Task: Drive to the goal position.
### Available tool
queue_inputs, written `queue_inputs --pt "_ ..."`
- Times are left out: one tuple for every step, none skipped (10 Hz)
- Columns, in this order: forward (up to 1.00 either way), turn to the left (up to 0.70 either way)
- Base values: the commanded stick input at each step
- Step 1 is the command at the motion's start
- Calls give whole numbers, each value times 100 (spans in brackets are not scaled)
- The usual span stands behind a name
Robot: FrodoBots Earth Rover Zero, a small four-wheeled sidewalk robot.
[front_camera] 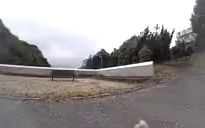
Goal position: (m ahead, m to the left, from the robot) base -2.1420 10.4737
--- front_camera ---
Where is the bench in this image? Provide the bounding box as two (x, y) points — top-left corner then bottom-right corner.
(50, 69), (76, 82)

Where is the dry grass field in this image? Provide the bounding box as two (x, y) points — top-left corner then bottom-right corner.
(0, 63), (181, 102)

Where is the row of dark trees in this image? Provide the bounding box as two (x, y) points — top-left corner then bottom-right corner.
(79, 0), (205, 70)

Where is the grey asphalt road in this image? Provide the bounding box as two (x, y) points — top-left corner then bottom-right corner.
(0, 65), (205, 128)

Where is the robot's own part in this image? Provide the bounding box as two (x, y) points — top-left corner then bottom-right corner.
(134, 119), (150, 128)

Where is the pale building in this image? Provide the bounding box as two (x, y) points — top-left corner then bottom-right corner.
(175, 27), (198, 46)

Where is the wooded hill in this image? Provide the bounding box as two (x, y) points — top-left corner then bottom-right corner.
(0, 15), (51, 68)

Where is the white low wall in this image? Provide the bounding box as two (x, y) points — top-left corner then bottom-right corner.
(0, 60), (155, 79)

